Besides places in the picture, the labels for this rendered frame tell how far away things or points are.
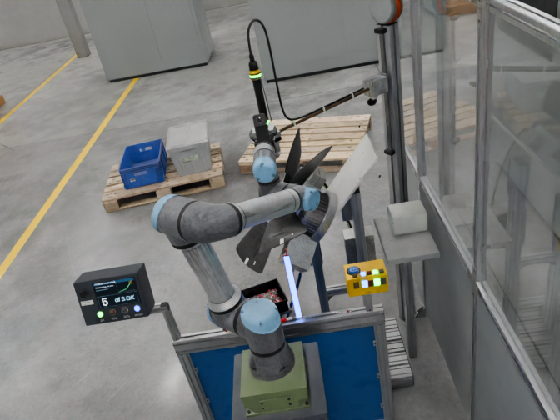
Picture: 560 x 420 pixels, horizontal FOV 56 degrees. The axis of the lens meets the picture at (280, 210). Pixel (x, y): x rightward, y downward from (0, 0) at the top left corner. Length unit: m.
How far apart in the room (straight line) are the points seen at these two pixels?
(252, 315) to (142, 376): 1.96
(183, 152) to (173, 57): 4.47
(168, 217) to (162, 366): 2.15
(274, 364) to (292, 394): 0.11
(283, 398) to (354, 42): 6.46
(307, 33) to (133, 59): 3.34
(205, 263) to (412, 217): 1.30
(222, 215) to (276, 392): 0.61
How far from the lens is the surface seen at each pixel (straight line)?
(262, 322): 1.62
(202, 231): 1.40
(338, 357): 2.44
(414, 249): 2.55
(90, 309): 2.23
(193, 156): 5.19
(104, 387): 3.58
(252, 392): 1.73
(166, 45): 9.44
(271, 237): 2.20
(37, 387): 3.85
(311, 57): 7.73
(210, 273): 1.60
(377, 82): 2.49
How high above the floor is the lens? 2.41
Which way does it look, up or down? 31 degrees down
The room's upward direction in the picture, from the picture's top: 12 degrees counter-clockwise
